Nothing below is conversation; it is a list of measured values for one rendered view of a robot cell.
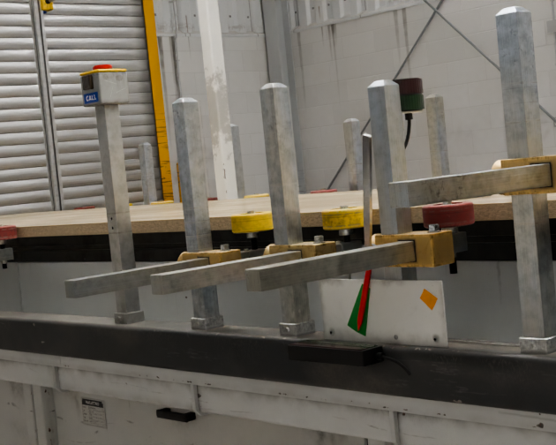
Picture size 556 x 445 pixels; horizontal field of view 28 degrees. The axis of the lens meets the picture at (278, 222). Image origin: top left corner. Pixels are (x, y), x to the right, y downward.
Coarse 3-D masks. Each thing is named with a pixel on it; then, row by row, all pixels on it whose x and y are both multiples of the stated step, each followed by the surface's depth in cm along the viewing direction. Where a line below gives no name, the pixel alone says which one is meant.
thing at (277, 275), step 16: (464, 240) 174; (320, 256) 155; (336, 256) 155; (352, 256) 157; (368, 256) 159; (384, 256) 162; (400, 256) 164; (256, 272) 146; (272, 272) 147; (288, 272) 149; (304, 272) 151; (320, 272) 153; (336, 272) 155; (352, 272) 157; (256, 288) 146; (272, 288) 147
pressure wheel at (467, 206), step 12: (432, 204) 176; (444, 204) 174; (456, 204) 170; (468, 204) 171; (432, 216) 171; (444, 216) 170; (456, 216) 170; (468, 216) 171; (444, 228) 173; (456, 228) 173; (456, 264) 174
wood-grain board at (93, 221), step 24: (336, 192) 305; (360, 192) 285; (0, 216) 426; (24, 216) 388; (48, 216) 357; (72, 216) 330; (96, 216) 307; (144, 216) 269; (168, 216) 254; (216, 216) 227; (312, 216) 206; (480, 216) 177; (504, 216) 174; (552, 216) 167
